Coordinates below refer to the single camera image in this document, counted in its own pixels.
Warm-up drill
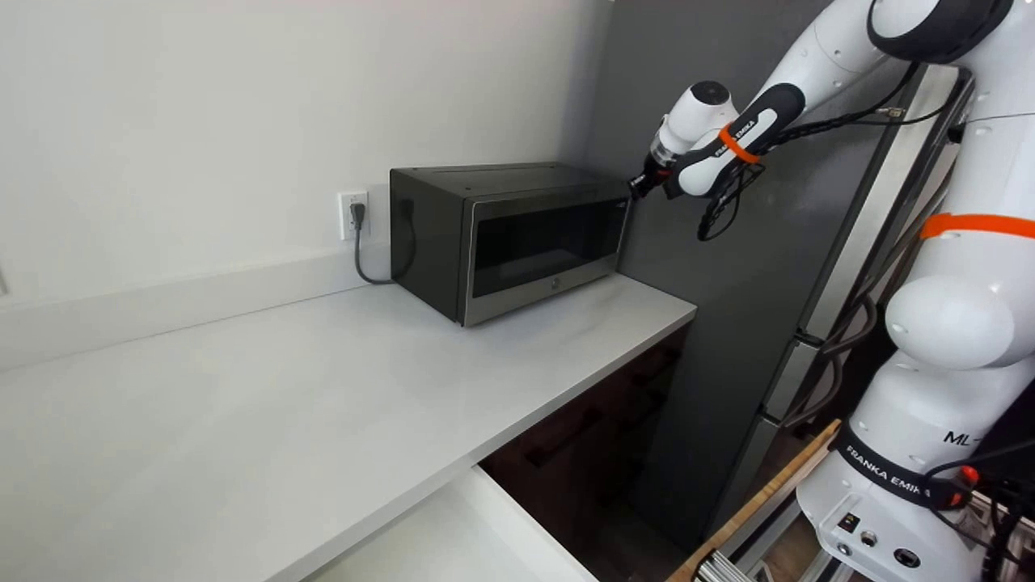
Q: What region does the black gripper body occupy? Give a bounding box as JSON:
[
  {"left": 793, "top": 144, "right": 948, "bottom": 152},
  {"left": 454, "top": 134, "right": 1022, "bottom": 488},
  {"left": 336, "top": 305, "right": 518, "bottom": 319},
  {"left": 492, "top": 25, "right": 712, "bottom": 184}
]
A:
[{"left": 644, "top": 140, "right": 677, "bottom": 193}]

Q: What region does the microwave door with glass window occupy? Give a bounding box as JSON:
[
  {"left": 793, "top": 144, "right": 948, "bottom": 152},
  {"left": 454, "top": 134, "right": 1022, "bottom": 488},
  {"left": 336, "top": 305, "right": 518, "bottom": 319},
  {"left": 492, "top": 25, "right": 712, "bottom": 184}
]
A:
[{"left": 458, "top": 193, "right": 628, "bottom": 327}]

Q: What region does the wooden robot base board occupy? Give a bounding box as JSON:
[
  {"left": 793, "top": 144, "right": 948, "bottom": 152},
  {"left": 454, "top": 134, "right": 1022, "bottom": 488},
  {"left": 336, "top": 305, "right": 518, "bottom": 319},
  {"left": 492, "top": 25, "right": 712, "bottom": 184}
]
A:
[{"left": 667, "top": 420, "right": 842, "bottom": 582}]

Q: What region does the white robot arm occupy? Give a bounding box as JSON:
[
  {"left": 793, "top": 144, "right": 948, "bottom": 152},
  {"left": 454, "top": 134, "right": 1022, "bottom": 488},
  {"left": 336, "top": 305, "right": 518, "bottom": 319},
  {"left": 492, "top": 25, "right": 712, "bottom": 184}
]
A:
[{"left": 632, "top": 0, "right": 1035, "bottom": 582}]

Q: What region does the black microwave oven body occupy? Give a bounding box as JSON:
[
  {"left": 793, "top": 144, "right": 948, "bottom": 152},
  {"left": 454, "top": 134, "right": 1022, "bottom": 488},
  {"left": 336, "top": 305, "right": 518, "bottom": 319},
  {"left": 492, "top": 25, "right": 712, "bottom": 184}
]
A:
[{"left": 387, "top": 161, "right": 632, "bottom": 327}]

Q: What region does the grey refrigerator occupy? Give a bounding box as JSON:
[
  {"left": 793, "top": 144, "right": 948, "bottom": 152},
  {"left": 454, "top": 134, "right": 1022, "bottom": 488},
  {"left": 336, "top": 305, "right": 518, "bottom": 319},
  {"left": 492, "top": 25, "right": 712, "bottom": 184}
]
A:
[{"left": 581, "top": 0, "right": 962, "bottom": 547}]

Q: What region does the dark wooden base cabinet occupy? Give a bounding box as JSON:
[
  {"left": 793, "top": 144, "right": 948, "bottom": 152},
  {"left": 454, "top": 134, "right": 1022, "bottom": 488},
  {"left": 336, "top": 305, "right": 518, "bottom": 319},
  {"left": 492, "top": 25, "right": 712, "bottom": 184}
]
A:
[{"left": 483, "top": 327, "right": 687, "bottom": 565}]

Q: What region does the open white drawer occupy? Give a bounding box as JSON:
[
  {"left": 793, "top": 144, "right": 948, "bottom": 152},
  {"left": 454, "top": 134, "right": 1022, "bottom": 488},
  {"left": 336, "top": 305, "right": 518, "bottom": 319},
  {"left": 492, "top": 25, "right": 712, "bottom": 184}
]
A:
[{"left": 307, "top": 470, "right": 596, "bottom": 582}]

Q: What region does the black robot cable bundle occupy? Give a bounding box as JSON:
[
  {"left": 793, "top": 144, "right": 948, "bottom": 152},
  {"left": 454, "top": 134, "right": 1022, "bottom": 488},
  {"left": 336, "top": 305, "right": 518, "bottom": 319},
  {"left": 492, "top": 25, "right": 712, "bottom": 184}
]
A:
[{"left": 694, "top": 101, "right": 918, "bottom": 247}]

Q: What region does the black microwave power cord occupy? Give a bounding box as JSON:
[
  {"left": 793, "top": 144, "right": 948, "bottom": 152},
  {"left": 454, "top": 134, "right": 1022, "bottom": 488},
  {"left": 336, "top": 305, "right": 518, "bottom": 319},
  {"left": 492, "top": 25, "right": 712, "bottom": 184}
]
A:
[{"left": 349, "top": 201, "right": 399, "bottom": 288}]

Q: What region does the white wall outlet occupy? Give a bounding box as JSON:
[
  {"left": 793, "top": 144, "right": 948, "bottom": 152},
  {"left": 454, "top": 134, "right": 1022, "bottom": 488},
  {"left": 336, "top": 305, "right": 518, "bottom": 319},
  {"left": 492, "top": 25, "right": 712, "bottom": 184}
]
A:
[{"left": 336, "top": 192, "right": 368, "bottom": 244}]

